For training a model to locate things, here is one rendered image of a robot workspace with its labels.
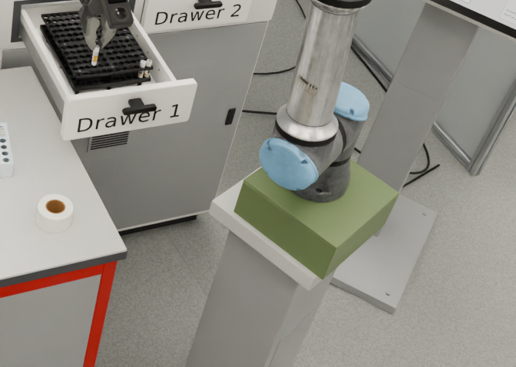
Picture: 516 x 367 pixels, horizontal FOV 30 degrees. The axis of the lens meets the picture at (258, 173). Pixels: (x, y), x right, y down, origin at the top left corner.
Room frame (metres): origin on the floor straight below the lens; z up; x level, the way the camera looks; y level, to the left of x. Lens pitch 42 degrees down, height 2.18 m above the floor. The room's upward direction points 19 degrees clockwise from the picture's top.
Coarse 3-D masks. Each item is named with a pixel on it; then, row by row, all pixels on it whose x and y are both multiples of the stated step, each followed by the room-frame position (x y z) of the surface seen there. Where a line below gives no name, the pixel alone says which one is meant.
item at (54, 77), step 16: (32, 16) 1.73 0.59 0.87; (64, 16) 1.78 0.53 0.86; (32, 32) 1.65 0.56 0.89; (144, 32) 1.78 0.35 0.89; (32, 48) 1.63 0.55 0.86; (48, 48) 1.68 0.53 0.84; (144, 48) 1.75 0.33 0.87; (48, 64) 1.56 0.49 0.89; (160, 64) 1.69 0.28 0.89; (48, 80) 1.55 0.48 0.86; (64, 80) 1.60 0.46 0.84; (160, 80) 1.68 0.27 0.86; (176, 80) 1.65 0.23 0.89; (64, 96) 1.49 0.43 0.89
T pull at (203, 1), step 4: (200, 0) 1.95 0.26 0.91; (204, 0) 1.96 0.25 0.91; (208, 0) 1.96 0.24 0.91; (196, 4) 1.93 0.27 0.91; (200, 4) 1.93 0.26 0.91; (204, 4) 1.94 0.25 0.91; (208, 4) 1.95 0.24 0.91; (212, 4) 1.95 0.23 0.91; (216, 4) 1.96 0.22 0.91; (220, 4) 1.97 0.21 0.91; (196, 8) 1.92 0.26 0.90; (200, 8) 1.93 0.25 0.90; (204, 8) 1.94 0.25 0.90
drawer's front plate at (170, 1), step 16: (160, 0) 1.90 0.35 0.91; (176, 0) 1.93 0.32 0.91; (192, 0) 1.96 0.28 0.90; (224, 0) 2.01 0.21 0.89; (240, 0) 2.05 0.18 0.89; (144, 16) 1.88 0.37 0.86; (160, 16) 1.91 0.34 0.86; (176, 16) 1.93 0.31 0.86; (208, 16) 1.99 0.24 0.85; (224, 16) 2.02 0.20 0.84; (240, 16) 2.05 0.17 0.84
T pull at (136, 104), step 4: (128, 100) 1.52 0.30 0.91; (132, 100) 1.52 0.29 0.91; (136, 100) 1.52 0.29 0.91; (140, 100) 1.53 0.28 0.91; (132, 104) 1.50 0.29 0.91; (136, 104) 1.51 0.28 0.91; (140, 104) 1.51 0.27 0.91; (148, 104) 1.52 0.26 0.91; (152, 104) 1.52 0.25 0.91; (124, 108) 1.48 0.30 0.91; (128, 108) 1.49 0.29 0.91; (132, 108) 1.49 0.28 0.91; (136, 108) 1.50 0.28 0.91; (140, 108) 1.50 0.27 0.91; (144, 108) 1.51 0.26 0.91; (148, 108) 1.51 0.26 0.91; (152, 108) 1.52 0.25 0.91; (156, 108) 1.52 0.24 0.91; (124, 112) 1.48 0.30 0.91; (128, 112) 1.48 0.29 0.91; (132, 112) 1.49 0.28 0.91; (136, 112) 1.49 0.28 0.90; (140, 112) 1.50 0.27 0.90; (144, 112) 1.51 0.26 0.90
